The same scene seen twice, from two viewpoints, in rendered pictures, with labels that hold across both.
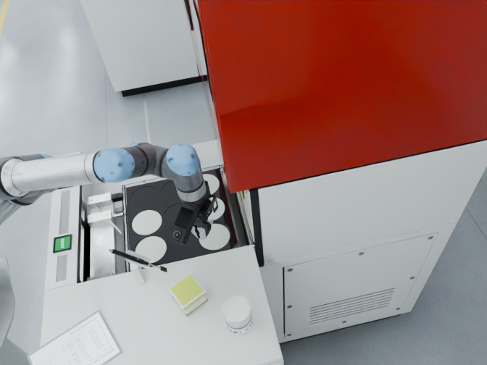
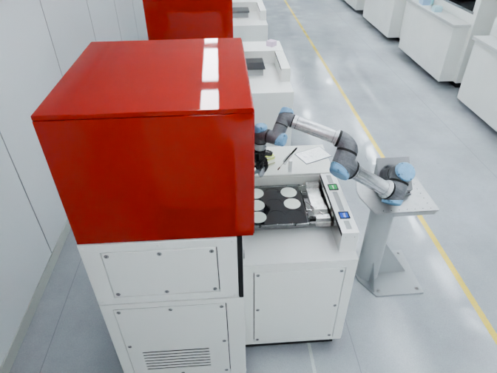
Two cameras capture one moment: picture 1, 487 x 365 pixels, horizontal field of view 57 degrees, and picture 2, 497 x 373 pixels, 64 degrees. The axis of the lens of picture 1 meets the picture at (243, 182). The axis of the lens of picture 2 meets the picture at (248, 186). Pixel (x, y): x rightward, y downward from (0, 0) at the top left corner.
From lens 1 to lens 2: 2.77 m
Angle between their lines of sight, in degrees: 93
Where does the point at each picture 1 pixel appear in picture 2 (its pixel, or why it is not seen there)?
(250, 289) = not seen: hidden behind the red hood
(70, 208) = (335, 201)
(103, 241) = (316, 202)
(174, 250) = (276, 190)
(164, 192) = (282, 216)
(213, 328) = not seen: hidden behind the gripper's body
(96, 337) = (305, 158)
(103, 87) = not seen: outside the picture
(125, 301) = (296, 165)
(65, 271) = (327, 178)
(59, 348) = (319, 156)
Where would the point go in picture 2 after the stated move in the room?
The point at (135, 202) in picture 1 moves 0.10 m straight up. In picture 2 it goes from (300, 213) to (302, 200)
